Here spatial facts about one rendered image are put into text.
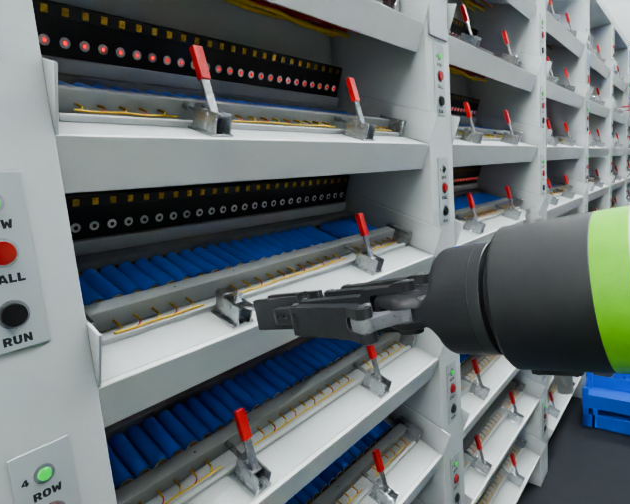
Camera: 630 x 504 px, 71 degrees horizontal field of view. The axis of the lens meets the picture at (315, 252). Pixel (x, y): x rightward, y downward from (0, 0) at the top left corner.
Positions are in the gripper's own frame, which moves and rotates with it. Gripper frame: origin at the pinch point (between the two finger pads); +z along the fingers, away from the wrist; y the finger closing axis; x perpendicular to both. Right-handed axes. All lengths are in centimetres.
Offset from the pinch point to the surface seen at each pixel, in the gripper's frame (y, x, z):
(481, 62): 73, 35, 1
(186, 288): -3.1, 3.8, 11.7
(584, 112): 185, 32, 1
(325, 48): 43, 41, 20
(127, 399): -13.4, -3.9, 8.0
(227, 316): -1.0, 0.0, 8.6
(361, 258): 25.7, 1.5, 9.1
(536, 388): 115, -56, 17
